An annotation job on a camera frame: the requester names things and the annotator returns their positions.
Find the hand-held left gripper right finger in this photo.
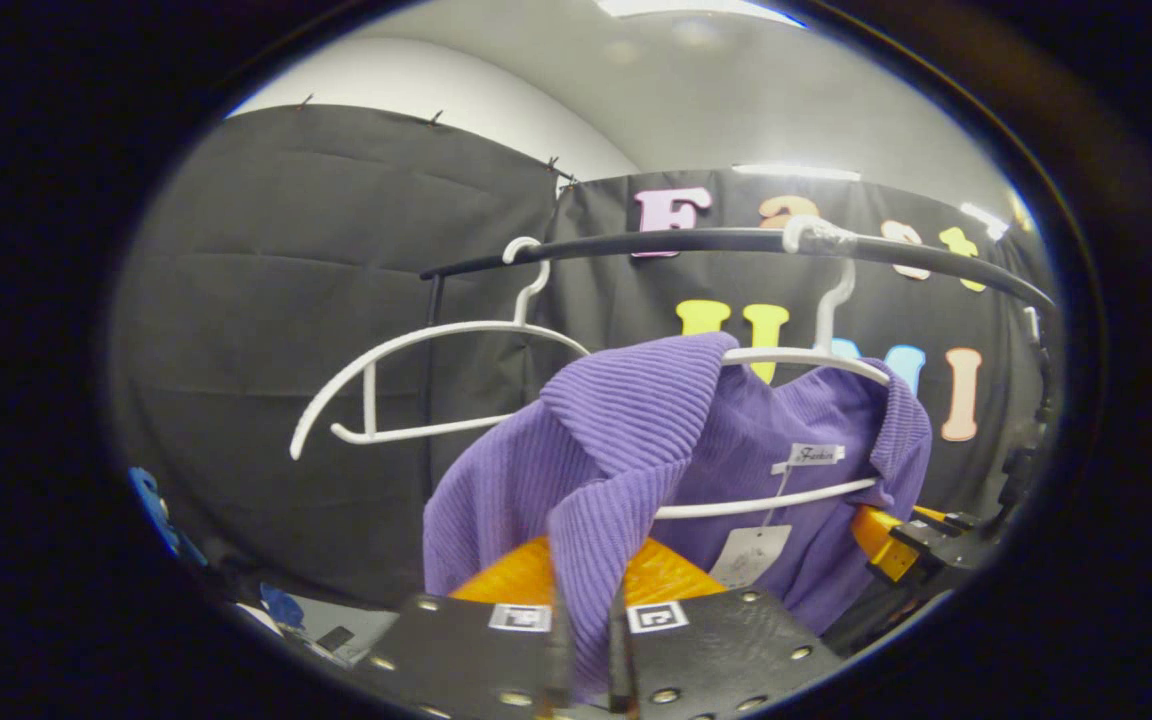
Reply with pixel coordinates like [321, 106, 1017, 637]
[608, 537, 847, 720]

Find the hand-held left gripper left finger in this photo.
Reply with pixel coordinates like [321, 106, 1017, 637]
[348, 535, 572, 720]

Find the white clothes hanger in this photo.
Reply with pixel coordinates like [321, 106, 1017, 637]
[653, 215, 892, 521]
[289, 236, 592, 461]

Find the purple ribbed jacket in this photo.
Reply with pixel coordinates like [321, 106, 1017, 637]
[423, 332, 934, 701]

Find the black metal clothes rack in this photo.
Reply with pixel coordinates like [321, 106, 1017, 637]
[420, 226, 1057, 501]

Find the blue object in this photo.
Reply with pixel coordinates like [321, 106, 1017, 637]
[129, 467, 182, 561]
[261, 585, 307, 631]

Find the ceiling light panel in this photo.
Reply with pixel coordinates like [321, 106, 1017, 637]
[733, 164, 862, 182]
[596, 0, 807, 28]
[958, 202, 1009, 241]

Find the black backdrop cloth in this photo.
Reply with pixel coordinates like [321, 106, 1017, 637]
[111, 103, 1057, 611]

